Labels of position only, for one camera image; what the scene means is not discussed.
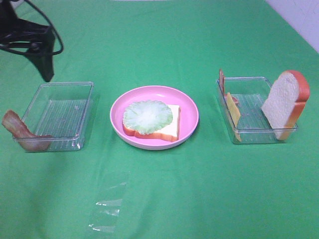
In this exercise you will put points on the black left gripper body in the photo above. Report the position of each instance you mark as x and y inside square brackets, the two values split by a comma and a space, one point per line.
[21, 36]

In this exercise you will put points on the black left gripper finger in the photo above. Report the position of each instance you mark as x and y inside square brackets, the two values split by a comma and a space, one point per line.
[46, 62]

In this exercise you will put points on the bacon strip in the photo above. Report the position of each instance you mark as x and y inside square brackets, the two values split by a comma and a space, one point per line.
[222, 86]
[12, 122]

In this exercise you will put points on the green lettuce leaf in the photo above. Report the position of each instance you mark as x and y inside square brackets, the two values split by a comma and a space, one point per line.
[148, 116]

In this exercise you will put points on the bread slice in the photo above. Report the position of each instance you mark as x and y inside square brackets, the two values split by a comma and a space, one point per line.
[285, 102]
[168, 133]

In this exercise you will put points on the yellow cheese slice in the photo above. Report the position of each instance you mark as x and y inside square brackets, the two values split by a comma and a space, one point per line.
[234, 116]

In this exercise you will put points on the left clear plastic container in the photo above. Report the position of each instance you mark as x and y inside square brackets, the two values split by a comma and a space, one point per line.
[58, 115]

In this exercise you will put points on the clear plastic container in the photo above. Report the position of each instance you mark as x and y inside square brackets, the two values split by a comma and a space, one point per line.
[250, 94]
[58, 115]

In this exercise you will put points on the pink round plate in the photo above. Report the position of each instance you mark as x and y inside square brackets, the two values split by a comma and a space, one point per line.
[189, 115]

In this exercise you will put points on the clear plastic film strip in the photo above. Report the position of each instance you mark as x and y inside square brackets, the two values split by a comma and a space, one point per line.
[107, 204]

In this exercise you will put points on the right clear plastic container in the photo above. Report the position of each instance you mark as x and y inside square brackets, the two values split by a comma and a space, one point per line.
[250, 94]

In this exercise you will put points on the green tablecloth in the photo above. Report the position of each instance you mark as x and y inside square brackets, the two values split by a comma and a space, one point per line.
[206, 188]

